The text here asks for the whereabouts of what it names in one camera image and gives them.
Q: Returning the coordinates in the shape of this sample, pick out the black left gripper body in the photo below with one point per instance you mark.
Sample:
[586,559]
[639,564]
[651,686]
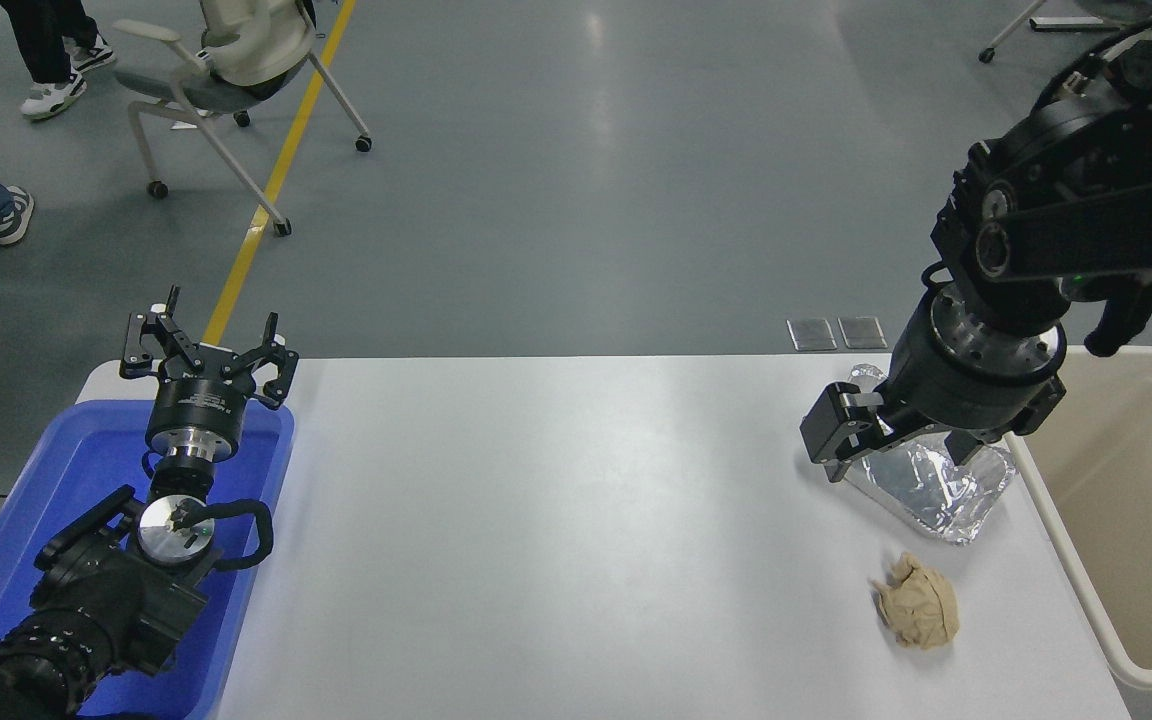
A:
[198,405]

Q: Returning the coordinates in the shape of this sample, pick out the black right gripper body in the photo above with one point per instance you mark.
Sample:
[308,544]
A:
[966,400]

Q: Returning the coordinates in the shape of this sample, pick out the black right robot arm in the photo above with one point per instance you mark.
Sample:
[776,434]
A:
[1086,180]

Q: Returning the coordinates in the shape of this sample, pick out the silver foil tray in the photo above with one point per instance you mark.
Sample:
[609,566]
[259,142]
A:
[926,490]

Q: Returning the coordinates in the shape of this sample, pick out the metal floor socket plate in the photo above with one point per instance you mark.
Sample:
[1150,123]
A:
[811,334]
[861,332]

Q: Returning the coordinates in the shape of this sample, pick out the blue plastic tray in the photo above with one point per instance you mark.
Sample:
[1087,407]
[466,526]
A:
[66,460]

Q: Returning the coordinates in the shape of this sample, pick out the crumpled tan paper ball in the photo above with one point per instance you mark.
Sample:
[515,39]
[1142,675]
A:
[918,605]

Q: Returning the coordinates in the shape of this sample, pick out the large pale plastic bin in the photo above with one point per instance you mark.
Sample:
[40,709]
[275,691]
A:
[1126,500]

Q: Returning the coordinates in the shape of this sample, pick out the white table foot bar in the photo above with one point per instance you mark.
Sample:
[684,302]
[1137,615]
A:
[1061,22]

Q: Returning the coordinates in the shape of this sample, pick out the grey chair white frame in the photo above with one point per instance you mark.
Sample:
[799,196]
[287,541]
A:
[246,50]

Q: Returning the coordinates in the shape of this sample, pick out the white wheeled chair frame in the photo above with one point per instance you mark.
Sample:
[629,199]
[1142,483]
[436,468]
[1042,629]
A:
[1011,28]

